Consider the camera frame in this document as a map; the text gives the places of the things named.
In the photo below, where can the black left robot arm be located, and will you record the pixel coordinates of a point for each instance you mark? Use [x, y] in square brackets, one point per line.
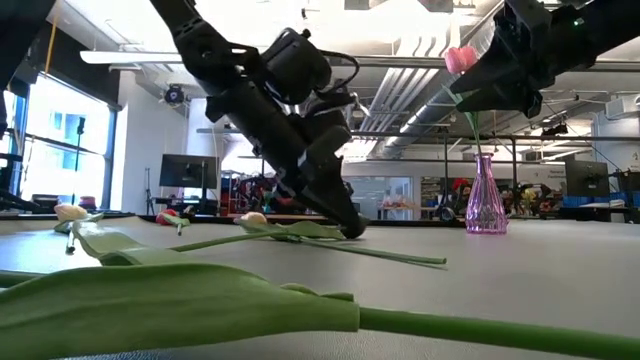
[200, 40]

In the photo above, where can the white round column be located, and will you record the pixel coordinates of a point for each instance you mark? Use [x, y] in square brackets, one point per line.
[197, 140]

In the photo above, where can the yellow flower bouquet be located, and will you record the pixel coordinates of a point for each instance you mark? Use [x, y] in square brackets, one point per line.
[528, 194]

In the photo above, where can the black round ceiling fixture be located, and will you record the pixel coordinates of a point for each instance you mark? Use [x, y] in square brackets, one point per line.
[174, 95]

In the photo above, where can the black ceiling spotlight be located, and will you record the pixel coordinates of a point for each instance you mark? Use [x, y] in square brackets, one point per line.
[554, 129]

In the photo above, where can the blue storage bin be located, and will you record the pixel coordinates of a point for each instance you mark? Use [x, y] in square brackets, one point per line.
[580, 201]

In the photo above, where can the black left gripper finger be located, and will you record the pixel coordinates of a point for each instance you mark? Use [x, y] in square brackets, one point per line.
[320, 201]
[345, 210]

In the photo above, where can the black computer monitor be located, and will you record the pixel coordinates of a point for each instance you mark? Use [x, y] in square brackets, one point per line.
[187, 171]
[587, 177]

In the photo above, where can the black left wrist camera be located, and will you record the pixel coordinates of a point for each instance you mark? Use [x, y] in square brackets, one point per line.
[295, 65]

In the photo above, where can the pink artificial tulip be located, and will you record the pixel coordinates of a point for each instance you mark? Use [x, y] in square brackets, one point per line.
[460, 60]

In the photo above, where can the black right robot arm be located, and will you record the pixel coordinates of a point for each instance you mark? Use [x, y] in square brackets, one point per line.
[620, 30]

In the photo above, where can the grey overhead frame beam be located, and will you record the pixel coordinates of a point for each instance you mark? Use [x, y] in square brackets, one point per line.
[400, 61]

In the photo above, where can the purple glass vase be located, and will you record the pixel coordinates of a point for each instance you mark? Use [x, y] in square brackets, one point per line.
[485, 210]

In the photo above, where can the black light stand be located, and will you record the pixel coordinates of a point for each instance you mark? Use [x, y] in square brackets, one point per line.
[80, 125]

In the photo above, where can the black background rig frame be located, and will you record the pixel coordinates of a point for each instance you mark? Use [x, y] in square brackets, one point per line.
[400, 134]

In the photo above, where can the silver ventilation duct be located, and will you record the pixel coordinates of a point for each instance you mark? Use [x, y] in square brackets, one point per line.
[425, 112]

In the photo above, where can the red background chair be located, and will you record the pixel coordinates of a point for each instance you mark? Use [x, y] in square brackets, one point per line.
[88, 202]

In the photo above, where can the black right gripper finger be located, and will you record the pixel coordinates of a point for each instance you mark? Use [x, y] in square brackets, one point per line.
[500, 75]
[515, 102]

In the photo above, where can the black thin tripod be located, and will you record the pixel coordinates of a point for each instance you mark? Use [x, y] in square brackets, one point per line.
[149, 197]

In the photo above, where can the peach artificial tulip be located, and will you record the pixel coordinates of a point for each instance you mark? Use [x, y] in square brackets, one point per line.
[251, 219]

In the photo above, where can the cream artificial tulip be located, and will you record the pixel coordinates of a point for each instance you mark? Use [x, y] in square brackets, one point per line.
[70, 212]

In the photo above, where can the red artificial tulip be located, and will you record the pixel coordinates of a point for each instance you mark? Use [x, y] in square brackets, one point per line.
[165, 218]

